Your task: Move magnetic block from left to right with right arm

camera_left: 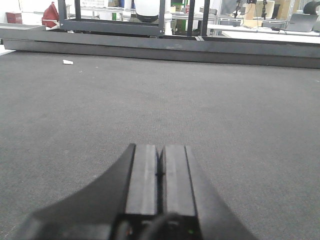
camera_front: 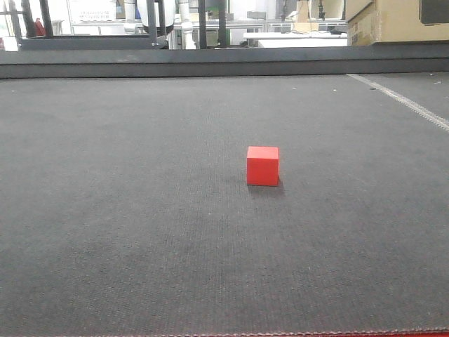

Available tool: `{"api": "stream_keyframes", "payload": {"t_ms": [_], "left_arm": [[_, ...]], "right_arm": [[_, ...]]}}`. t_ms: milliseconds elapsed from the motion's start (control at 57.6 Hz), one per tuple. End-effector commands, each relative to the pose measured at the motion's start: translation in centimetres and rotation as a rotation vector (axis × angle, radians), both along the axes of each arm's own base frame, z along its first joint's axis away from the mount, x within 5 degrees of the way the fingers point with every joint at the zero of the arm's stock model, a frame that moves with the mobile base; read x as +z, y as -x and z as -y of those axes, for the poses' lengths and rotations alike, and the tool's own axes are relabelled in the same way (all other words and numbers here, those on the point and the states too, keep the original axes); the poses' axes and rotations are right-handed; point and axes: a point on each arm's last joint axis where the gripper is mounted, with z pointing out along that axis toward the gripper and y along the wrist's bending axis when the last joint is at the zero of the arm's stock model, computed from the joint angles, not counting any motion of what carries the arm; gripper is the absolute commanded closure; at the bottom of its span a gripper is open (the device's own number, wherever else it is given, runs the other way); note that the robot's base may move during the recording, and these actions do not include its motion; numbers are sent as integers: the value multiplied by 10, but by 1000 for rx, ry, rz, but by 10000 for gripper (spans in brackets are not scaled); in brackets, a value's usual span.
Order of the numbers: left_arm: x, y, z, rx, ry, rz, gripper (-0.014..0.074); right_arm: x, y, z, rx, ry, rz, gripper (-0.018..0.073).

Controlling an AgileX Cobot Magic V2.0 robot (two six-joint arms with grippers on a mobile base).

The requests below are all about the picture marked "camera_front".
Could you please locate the white background table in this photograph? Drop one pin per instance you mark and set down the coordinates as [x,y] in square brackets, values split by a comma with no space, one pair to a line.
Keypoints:
[295,39]

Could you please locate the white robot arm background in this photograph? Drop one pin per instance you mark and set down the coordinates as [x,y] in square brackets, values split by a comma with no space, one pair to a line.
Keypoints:
[186,25]

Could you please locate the red magnetic cube block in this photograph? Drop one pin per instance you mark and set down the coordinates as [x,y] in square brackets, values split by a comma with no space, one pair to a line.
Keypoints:
[262,165]

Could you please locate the large cardboard box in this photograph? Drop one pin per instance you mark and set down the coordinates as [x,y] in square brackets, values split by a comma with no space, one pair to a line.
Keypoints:
[399,21]

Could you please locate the dark grey table mat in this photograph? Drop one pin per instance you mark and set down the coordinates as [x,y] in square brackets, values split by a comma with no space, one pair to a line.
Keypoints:
[125,209]

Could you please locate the black metal frame rack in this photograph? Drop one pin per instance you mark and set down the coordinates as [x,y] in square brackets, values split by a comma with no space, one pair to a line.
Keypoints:
[106,25]

